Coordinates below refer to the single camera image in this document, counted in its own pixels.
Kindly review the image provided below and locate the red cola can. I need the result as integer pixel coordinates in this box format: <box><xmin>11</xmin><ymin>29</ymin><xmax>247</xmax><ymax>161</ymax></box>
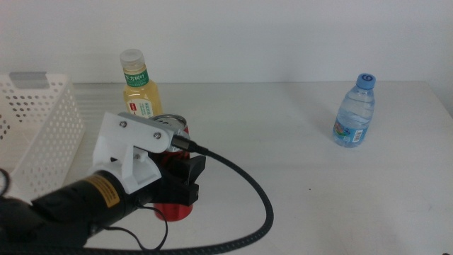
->
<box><xmin>149</xmin><ymin>113</ymin><xmax>194</xmax><ymax>222</ymax></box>

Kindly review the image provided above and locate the yellow tea bottle green label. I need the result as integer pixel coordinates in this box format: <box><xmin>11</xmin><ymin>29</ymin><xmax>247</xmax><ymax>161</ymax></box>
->
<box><xmin>119</xmin><ymin>48</ymin><xmax>164</xmax><ymax>120</ymax></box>

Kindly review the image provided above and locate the clear water bottle blue cap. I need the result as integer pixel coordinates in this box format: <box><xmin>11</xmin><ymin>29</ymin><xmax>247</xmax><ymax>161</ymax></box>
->
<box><xmin>332</xmin><ymin>73</ymin><xmax>377</xmax><ymax>149</ymax></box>

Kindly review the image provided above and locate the white perforated plastic basket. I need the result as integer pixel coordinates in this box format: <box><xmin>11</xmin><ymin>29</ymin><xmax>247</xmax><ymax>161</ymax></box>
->
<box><xmin>0</xmin><ymin>72</ymin><xmax>86</xmax><ymax>201</ymax></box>

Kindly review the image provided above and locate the thin black cable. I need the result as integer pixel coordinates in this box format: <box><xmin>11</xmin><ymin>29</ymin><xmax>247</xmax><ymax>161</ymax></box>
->
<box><xmin>102</xmin><ymin>203</ymin><xmax>169</xmax><ymax>251</ymax></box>
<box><xmin>0</xmin><ymin>167</ymin><xmax>12</xmax><ymax>196</ymax></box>

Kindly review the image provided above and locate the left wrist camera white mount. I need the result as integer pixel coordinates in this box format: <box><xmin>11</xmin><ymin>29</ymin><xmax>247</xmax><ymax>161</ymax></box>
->
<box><xmin>92</xmin><ymin>112</ymin><xmax>188</xmax><ymax>195</ymax></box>

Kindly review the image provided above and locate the thick black braided cable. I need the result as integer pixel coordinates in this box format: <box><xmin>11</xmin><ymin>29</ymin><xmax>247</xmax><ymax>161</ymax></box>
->
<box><xmin>0</xmin><ymin>135</ymin><xmax>275</xmax><ymax>255</ymax></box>

